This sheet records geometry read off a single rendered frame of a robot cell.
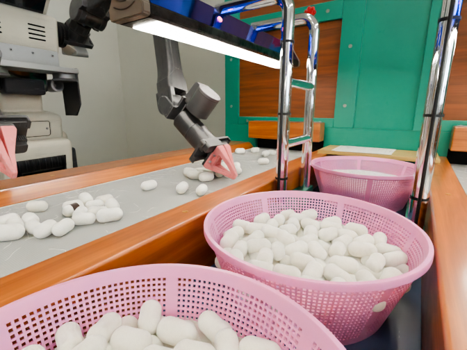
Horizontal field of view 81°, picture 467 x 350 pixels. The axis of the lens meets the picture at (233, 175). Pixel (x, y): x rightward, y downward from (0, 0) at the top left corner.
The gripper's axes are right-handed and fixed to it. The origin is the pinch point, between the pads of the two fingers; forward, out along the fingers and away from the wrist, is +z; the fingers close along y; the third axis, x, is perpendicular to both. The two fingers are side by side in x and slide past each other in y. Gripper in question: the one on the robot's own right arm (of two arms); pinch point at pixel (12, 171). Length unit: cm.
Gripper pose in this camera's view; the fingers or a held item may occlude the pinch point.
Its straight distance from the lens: 54.0
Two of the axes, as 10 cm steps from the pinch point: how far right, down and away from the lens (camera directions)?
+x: -5.5, 6.5, 5.2
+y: 5.5, -1.9, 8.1
